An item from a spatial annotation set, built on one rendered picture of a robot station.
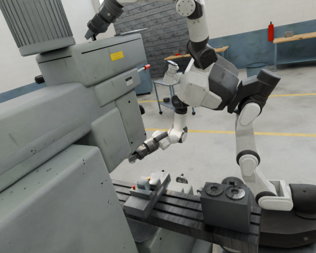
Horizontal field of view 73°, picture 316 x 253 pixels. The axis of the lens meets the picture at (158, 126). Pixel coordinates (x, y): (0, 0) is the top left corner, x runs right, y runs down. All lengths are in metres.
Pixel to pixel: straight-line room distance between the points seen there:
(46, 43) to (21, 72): 7.46
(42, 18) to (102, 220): 0.71
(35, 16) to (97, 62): 0.24
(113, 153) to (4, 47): 7.45
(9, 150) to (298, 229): 1.61
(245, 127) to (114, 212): 0.87
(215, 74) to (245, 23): 7.19
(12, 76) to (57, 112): 7.38
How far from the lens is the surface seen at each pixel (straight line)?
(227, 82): 1.26
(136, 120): 1.15
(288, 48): 8.42
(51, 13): 0.89
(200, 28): 1.06
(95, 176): 0.77
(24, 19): 0.88
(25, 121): 0.75
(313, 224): 1.78
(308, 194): 1.72
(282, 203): 1.68
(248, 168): 1.48
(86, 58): 0.89
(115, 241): 0.94
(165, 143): 1.34
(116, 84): 1.00
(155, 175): 1.52
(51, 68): 0.99
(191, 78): 1.19
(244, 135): 1.40
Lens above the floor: 1.87
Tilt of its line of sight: 24 degrees down
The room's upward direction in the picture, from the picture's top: 13 degrees counter-clockwise
